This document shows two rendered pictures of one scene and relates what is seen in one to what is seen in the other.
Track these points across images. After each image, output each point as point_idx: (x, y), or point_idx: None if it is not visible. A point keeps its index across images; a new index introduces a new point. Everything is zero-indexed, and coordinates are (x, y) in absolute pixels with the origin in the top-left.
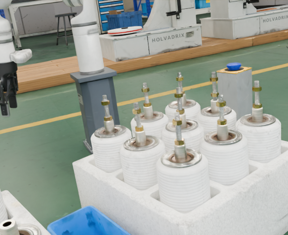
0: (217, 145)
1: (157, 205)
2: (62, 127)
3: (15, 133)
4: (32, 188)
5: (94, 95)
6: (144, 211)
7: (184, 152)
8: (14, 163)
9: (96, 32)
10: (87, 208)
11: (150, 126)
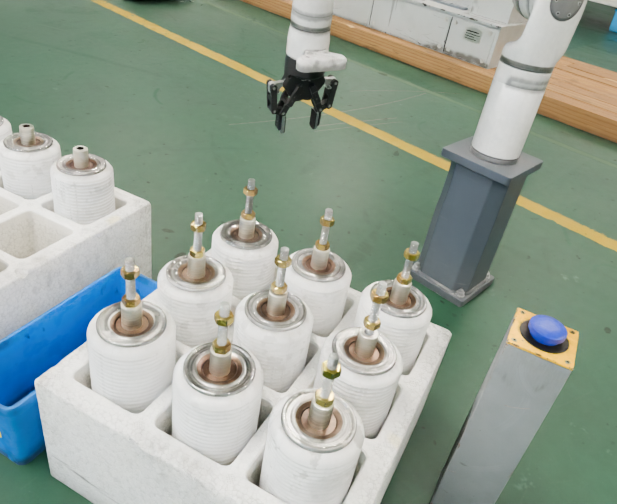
0: (182, 363)
1: None
2: None
3: (434, 172)
4: (292, 240)
5: (455, 190)
6: None
7: (123, 317)
8: (349, 202)
9: (527, 89)
10: None
11: (286, 275)
